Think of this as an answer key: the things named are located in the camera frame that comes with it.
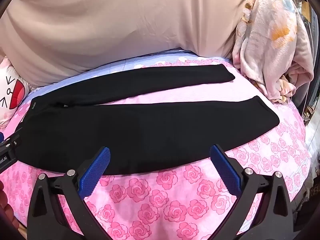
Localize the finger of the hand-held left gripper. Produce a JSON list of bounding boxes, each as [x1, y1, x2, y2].
[[0, 132, 22, 153]]

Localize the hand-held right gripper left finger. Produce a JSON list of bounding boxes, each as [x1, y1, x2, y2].
[[27, 146, 112, 240]]

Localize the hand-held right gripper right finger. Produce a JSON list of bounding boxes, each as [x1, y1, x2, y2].
[[209, 144, 300, 240]]

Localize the black pants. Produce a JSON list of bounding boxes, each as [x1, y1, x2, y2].
[[15, 64, 279, 175]]

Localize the white cartoon face pillow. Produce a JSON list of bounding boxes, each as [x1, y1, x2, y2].
[[0, 56, 32, 128]]

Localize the pink rose print bedsheet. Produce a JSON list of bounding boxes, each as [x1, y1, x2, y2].
[[0, 47, 315, 240]]

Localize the pink fleece blanket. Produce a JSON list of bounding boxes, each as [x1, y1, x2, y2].
[[232, 0, 314, 105]]

